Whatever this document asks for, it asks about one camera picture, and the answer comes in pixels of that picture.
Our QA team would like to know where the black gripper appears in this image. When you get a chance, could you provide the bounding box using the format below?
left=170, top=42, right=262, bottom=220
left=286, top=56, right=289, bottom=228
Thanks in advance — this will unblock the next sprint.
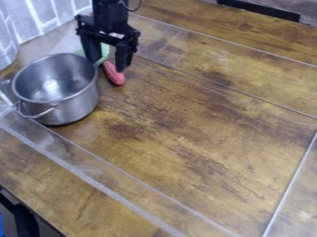
left=75, top=0, right=142, bottom=72

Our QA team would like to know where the pink spoon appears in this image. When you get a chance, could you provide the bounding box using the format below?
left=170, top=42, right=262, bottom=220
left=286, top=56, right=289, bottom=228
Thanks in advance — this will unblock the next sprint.
left=101, top=61, right=126, bottom=85

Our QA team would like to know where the green bumpy toy vegetable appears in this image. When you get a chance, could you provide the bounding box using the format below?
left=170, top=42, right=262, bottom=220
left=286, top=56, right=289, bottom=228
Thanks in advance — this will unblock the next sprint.
left=75, top=42, right=111, bottom=67

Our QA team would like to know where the stainless steel pot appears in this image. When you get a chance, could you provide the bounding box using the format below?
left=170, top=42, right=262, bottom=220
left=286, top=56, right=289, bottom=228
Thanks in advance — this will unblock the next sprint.
left=11, top=53, right=99, bottom=126

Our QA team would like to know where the white patterned curtain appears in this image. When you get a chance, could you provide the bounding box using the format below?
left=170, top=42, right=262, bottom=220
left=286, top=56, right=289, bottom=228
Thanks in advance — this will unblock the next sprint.
left=0, top=0, right=92, bottom=70

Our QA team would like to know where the clear acrylic table barrier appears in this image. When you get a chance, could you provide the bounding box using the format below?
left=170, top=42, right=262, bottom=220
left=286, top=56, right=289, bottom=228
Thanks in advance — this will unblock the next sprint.
left=0, top=15, right=317, bottom=237

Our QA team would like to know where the black bar at back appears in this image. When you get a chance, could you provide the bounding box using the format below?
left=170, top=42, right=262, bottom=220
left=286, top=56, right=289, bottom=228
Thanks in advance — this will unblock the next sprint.
left=216, top=0, right=301, bottom=22

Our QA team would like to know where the black table leg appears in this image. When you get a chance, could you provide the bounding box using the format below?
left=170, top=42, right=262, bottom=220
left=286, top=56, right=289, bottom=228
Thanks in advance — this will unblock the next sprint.
left=0, top=193, right=40, bottom=237

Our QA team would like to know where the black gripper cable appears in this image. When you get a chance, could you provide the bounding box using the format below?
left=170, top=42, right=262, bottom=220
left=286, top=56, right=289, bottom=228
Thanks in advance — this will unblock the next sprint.
left=120, top=0, right=143, bottom=13

